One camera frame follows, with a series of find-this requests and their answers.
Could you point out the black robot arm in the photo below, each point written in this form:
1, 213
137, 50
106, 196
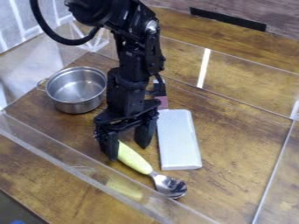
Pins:
137, 32

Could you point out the toy cleaver knife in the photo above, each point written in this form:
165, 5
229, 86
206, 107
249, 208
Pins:
177, 135

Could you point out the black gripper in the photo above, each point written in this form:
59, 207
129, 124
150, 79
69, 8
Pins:
111, 123

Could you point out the clear acrylic table barrier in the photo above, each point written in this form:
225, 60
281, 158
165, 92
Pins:
236, 77

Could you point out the spoon with yellow handle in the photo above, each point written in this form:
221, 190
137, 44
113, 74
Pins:
172, 187

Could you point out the small steel pot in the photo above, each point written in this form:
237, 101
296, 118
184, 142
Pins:
77, 89

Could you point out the black wall strip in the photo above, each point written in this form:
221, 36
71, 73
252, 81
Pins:
229, 19

